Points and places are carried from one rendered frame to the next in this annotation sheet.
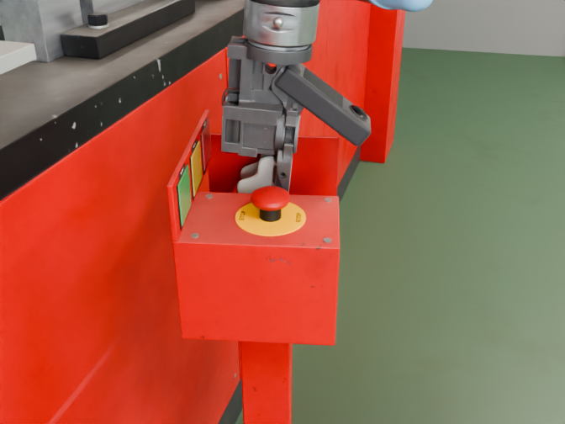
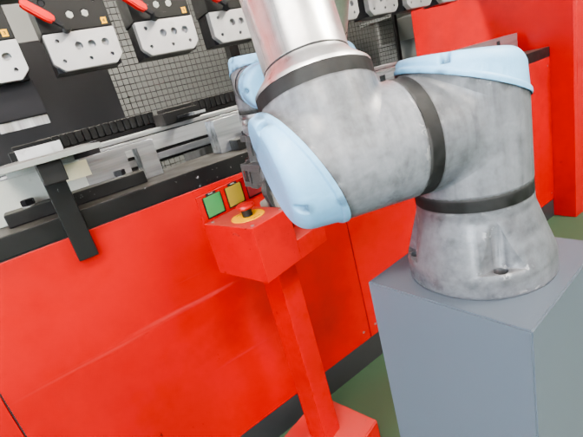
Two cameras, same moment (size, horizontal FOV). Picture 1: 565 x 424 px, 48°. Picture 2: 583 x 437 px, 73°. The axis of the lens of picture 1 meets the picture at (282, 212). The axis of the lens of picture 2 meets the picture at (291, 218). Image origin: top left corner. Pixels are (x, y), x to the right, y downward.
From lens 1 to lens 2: 0.59 m
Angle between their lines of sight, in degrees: 40
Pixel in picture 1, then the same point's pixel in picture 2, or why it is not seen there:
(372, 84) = (558, 157)
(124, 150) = not seen: hidden behind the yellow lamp
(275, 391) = (284, 315)
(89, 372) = (215, 290)
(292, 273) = (241, 241)
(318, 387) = not seen: hidden behind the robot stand
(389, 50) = (570, 129)
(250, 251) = (225, 229)
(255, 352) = (270, 290)
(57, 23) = (226, 136)
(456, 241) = not seen: outside the picture
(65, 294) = (195, 250)
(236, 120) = (247, 171)
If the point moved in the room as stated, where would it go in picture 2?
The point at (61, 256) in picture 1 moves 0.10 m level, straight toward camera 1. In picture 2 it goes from (192, 232) to (171, 250)
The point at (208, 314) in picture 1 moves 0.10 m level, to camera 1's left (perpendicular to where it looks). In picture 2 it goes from (223, 260) to (194, 257)
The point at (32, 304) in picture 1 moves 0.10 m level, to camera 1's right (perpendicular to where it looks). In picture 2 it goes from (173, 250) to (199, 253)
